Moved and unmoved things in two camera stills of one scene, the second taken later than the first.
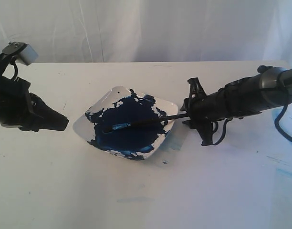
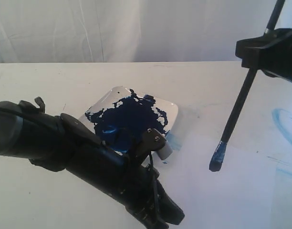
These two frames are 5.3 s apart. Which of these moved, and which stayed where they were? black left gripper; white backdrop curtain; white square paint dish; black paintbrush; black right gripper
Moved: black paintbrush; black left gripper; black right gripper
Stayed: white backdrop curtain; white square paint dish
